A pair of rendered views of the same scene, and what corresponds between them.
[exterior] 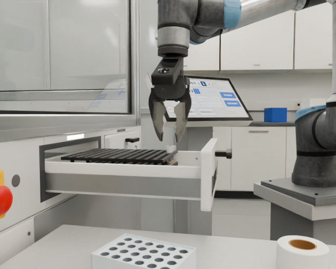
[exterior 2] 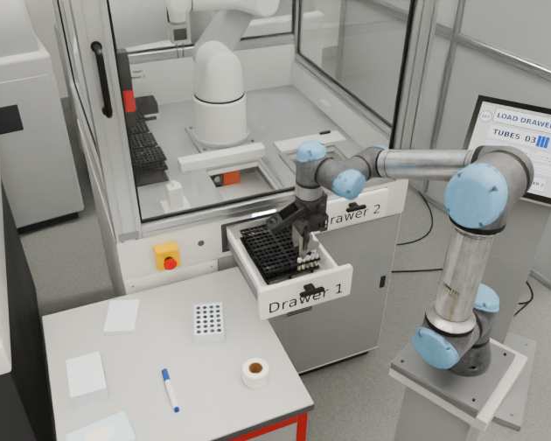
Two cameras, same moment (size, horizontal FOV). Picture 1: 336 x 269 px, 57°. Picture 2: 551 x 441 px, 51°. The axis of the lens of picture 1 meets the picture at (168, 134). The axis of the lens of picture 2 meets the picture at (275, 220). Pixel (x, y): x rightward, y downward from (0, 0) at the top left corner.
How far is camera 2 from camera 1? 1.45 m
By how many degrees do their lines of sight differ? 60
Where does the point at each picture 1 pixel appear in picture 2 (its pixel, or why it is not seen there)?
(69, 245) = (217, 286)
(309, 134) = not seen: hidden behind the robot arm
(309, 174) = not seen: hidden behind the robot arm
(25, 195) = (208, 249)
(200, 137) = (527, 205)
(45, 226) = (226, 263)
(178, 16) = (301, 179)
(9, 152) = (196, 231)
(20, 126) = (205, 217)
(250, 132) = not seen: outside the picture
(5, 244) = (193, 269)
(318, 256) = (246, 376)
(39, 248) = (205, 279)
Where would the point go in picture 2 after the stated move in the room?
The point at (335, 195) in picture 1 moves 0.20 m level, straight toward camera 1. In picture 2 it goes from (410, 374) to (336, 379)
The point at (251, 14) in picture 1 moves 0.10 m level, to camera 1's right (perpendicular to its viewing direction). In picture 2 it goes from (408, 176) to (439, 194)
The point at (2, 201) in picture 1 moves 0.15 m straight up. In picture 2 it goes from (169, 266) to (164, 226)
